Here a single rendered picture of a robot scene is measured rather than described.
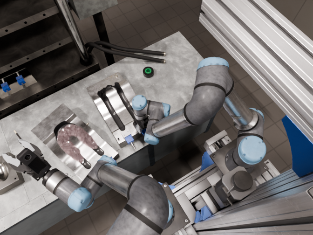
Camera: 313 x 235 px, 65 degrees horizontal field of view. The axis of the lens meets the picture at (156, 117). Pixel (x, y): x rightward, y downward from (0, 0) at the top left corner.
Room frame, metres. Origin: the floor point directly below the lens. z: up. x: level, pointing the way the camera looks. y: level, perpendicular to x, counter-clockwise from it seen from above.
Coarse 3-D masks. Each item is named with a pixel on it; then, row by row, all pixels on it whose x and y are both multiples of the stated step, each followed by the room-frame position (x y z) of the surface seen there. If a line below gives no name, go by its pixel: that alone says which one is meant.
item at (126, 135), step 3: (123, 132) 0.57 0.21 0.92; (126, 132) 0.57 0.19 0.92; (129, 132) 0.57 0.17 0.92; (123, 135) 0.55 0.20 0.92; (126, 135) 0.55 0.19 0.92; (129, 135) 0.56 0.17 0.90; (126, 138) 0.54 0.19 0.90; (129, 138) 0.54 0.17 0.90; (132, 138) 0.54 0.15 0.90; (126, 141) 0.53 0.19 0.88; (129, 141) 0.52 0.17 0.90; (132, 141) 0.52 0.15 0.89; (132, 144) 0.50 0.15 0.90; (135, 147) 0.48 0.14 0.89
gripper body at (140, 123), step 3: (147, 117) 0.61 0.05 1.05; (135, 120) 0.60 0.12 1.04; (138, 120) 0.57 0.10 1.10; (141, 120) 0.56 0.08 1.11; (144, 120) 0.57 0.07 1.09; (147, 120) 0.56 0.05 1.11; (138, 123) 0.57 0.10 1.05; (141, 123) 0.57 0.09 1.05; (144, 123) 0.55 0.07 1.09; (147, 123) 0.57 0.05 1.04; (141, 126) 0.56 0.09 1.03; (144, 126) 0.55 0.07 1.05; (141, 129) 0.54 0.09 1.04
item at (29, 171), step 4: (40, 156) 0.27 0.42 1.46; (44, 160) 0.25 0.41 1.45; (48, 164) 0.25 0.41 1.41; (24, 168) 0.22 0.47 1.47; (28, 168) 0.22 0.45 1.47; (56, 168) 0.23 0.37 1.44; (28, 172) 0.21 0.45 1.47; (32, 172) 0.21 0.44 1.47; (48, 172) 0.21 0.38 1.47; (52, 172) 0.21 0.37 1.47; (32, 176) 0.20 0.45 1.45; (36, 176) 0.21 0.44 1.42; (44, 176) 0.20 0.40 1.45; (48, 176) 0.19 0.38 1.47; (44, 180) 0.18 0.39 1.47; (44, 184) 0.17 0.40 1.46
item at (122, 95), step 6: (102, 90) 0.90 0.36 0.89; (120, 90) 0.88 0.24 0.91; (102, 96) 0.86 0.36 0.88; (120, 96) 0.83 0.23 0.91; (108, 102) 0.79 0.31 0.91; (126, 102) 0.80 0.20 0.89; (108, 108) 0.75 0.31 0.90; (126, 108) 0.76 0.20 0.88; (114, 114) 0.72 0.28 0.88; (132, 114) 0.71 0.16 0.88; (114, 120) 0.67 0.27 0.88; (120, 120) 0.67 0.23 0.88; (120, 126) 0.63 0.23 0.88
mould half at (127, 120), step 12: (96, 84) 0.97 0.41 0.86; (108, 84) 0.96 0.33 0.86; (120, 84) 0.91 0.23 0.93; (96, 96) 0.83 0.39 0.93; (108, 96) 0.83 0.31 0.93; (132, 96) 0.84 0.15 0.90; (120, 108) 0.76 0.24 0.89; (108, 120) 0.67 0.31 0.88; (132, 120) 0.67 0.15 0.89; (120, 132) 0.58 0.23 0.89; (132, 132) 0.58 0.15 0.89; (120, 144) 0.51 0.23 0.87
